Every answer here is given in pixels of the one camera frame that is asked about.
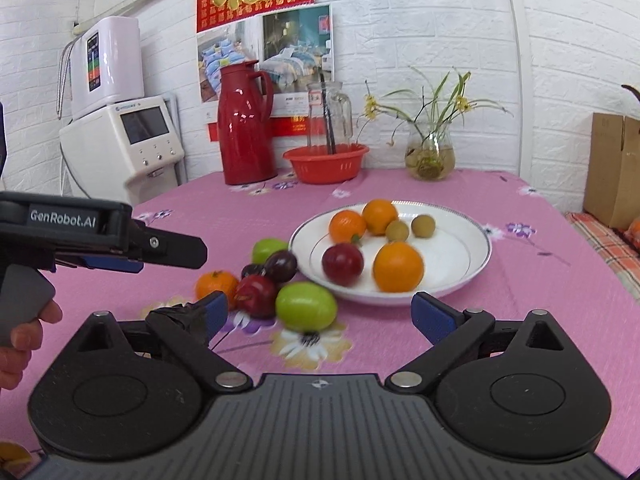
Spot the small tangerine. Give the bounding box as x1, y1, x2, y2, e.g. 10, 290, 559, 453
195, 270, 240, 311

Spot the large rough orange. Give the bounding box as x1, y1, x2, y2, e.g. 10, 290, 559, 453
372, 242, 425, 294

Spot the green apple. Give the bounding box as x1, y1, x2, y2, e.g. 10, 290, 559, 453
252, 237, 288, 264
276, 282, 338, 333

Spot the dark purple plum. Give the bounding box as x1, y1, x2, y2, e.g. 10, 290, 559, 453
264, 250, 298, 284

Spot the dark red plum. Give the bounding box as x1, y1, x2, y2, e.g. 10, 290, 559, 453
321, 243, 364, 287

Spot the person's left hand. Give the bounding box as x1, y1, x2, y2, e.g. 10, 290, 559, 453
0, 300, 63, 390

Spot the white round plate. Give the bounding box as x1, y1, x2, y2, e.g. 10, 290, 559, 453
290, 200, 492, 307

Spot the brown longan fruit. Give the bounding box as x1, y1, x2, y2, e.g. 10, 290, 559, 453
385, 219, 410, 243
411, 214, 436, 238

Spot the pink floral tablecloth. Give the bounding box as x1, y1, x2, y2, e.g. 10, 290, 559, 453
0, 167, 640, 478

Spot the white dispenser machine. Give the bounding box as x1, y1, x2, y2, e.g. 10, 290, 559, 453
60, 94, 188, 206

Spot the smooth orange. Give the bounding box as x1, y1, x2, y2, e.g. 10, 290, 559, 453
361, 198, 398, 236

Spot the small mandarin orange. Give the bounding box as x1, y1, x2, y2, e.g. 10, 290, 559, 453
329, 209, 367, 244

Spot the glass vase with plant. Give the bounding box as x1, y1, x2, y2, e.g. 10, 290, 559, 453
354, 65, 514, 182

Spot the white water purifier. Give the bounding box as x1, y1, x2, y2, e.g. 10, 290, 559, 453
70, 16, 144, 120

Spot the plaid cloth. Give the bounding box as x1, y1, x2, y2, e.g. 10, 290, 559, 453
565, 212, 639, 301

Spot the red plastic basin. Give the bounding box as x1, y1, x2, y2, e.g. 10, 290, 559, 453
283, 143, 369, 184

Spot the cardboard box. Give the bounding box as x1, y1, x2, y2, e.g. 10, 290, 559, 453
584, 113, 640, 231

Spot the black stirring stick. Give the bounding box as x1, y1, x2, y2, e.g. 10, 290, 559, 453
319, 74, 336, 155

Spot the red thermos jug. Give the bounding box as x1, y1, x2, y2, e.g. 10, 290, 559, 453
217, 60, 277, 185

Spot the glass pitcher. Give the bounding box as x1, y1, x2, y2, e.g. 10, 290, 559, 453
307, 80, 354, 155

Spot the bedding calendar poster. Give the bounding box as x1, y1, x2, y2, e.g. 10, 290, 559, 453
196, 4, 334, 136

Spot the dark purple plant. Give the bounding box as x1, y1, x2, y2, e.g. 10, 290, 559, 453
620, 84, 640, 101

